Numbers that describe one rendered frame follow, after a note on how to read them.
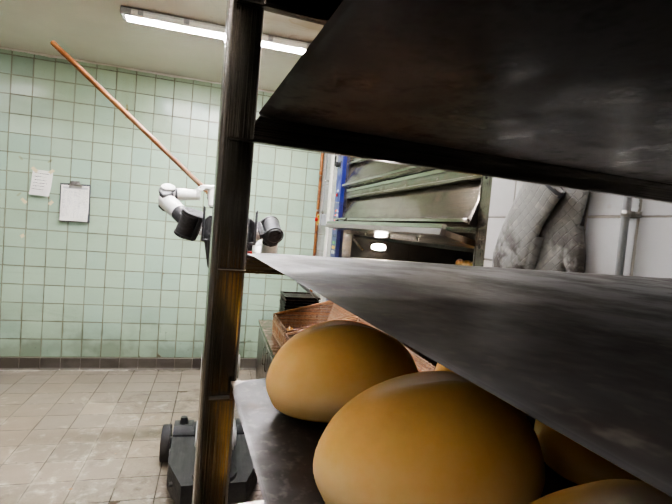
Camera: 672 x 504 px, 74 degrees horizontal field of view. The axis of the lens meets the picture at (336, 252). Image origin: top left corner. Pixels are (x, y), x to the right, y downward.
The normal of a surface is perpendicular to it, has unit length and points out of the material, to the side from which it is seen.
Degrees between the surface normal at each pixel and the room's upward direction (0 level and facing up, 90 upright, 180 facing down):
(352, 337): 40
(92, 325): 90
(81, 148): 90
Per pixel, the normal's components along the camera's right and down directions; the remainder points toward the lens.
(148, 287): 0.26, 0.07
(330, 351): 0.03, -0.59
